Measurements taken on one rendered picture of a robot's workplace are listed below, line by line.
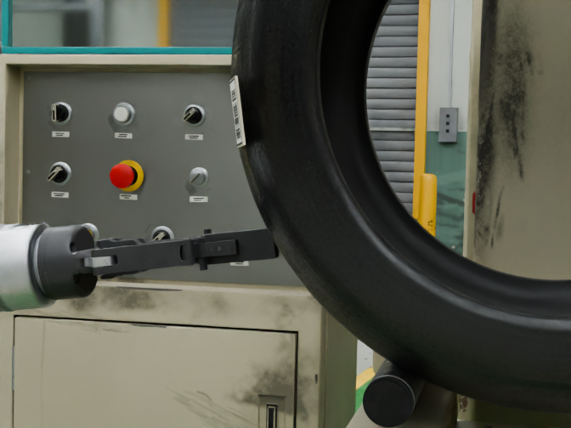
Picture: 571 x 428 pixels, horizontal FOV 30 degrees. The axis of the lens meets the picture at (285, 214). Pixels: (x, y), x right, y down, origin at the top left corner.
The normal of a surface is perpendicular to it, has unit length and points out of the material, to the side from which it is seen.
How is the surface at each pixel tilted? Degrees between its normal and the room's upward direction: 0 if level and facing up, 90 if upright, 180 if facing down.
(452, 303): 99
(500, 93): 90
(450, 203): 90
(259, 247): 90
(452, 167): 90
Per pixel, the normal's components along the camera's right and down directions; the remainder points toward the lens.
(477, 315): -0.26, 0.22
